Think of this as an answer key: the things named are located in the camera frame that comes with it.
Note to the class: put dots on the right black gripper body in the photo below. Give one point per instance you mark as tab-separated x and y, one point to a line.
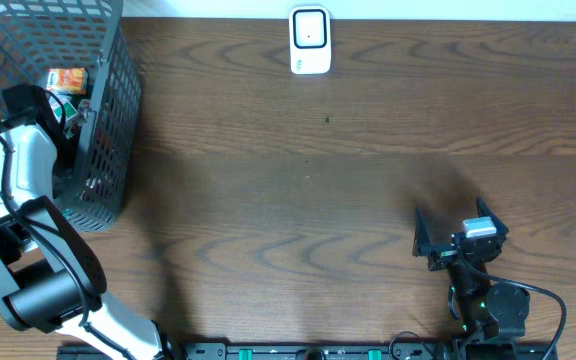
444	256

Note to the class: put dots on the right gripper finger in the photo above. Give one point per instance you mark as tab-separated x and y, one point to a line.
422	241
484	211

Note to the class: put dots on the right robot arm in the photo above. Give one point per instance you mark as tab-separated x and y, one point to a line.
491	310

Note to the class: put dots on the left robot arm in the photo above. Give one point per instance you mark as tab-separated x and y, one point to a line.
50	279

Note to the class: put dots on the white barcode scanner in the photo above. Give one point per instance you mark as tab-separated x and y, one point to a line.
310	40

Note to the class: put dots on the white green carton box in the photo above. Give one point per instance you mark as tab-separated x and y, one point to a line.
63	109

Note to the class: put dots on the orange small box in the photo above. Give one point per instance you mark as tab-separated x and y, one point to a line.
71	81

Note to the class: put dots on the grey plastic mesh basket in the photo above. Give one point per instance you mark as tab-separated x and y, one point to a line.
38	35

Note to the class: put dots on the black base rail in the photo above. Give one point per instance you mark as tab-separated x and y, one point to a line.
412	350

